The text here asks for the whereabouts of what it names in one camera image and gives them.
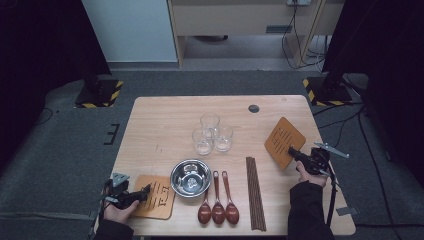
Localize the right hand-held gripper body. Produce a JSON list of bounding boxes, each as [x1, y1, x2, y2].
[[299, 142, 350, 176]]

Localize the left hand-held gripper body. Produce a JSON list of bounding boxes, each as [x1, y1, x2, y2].
[[103, 172, 139, 210]]

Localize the square wooden coaster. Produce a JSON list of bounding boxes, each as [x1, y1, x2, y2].
[[130, 174, 177, 220], [264, 116, 307, 170]]

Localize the stainless steel bowl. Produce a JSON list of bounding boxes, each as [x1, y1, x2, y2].
[[169, 158, 213, 199]]

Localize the red-brown wooden spoon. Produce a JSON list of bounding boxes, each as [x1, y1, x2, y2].
[[197, 186, 213, 225], [211, 170, 227, 225], [221, 170, 240, 225]]

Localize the person's right hand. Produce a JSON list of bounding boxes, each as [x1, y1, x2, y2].
[[295, 161, 329, 188]]

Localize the person's left hand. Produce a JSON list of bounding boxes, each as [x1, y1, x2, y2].
[[103, 199, 140, 225]]

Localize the bundle of wooden chopsticks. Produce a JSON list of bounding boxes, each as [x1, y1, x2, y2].
[[245, 156, 268, 232]]

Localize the short grey tape piece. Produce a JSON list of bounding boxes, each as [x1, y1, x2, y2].
[[335, 206, 360, 217]]

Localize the black stand base striped edge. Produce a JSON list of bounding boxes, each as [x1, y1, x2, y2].
[[74, 74, 124, 109], [302, 75, 354, 107]]

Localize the clear glass cup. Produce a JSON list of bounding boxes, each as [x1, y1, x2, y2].
[[199, 113, 221, 138], [213, 124, 234, 153], [191, 128, 214, 156]]

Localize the long grey floor tape strip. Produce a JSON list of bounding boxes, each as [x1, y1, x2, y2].
[[0, 211, 96, 222]]

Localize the black curtain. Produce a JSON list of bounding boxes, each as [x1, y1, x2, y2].
[[0, 0, 113, 168], [321, 0, 424, 188]]

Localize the light wooden desk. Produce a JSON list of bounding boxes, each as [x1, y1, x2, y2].
[[166, 0, 346, 68]]

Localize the white cabinet panel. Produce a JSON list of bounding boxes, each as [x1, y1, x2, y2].
[[82, 0, 178, 63]]

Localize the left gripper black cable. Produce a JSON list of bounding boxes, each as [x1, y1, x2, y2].
[[95, 196, 111, 229]]

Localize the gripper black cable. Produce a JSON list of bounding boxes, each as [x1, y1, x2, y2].
[[95, 196, 111, 229], [325, 166, 339, 228]]

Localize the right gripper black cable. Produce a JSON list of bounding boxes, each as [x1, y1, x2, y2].
[[325, 166, 339, 228]]

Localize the long black floor cable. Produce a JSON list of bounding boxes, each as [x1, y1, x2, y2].
[[358, 109, 401, 240]]

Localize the white cables bundle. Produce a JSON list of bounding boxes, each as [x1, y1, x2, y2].
[[306, 34, 329, 73]]

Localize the thin black floor cable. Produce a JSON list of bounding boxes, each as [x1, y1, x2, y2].
[[33, 107, 59, 127]]

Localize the black hanging cable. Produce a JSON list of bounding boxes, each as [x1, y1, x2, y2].
[[281, 4, 326, 70]]

